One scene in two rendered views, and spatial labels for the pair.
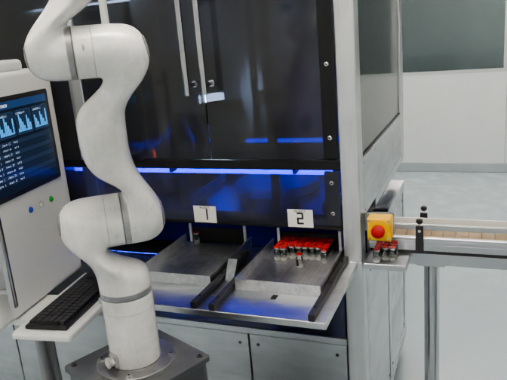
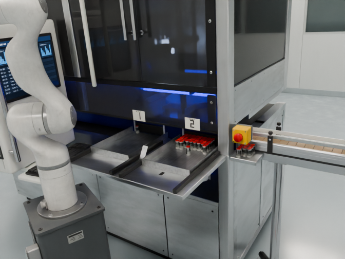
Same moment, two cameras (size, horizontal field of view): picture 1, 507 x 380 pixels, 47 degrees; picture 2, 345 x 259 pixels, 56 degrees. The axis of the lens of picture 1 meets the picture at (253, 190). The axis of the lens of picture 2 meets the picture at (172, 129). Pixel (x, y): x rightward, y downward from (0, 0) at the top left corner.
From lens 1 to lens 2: 0.46 m
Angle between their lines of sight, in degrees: 12
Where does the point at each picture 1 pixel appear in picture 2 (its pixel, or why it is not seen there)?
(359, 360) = (225, 217)
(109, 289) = (38, 161)
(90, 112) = (9, 47)
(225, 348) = (150, 197)
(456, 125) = not seen: outside the picture
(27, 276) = not seen: hidden behind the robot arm
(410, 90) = (321, 43)
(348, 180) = (222, 102)
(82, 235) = (17, 127)
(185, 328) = not seen: hidden behind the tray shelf
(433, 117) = (334, 61)
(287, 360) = (184, 209)
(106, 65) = (10, 15)
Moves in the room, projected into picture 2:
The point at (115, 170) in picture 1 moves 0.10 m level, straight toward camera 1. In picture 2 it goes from (32, 86) to (19, 94)
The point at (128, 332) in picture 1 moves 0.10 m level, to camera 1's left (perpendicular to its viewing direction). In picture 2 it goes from (51, 188) to (26, 187)
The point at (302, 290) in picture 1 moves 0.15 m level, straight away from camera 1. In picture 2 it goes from (179, 171) to (187, 156)
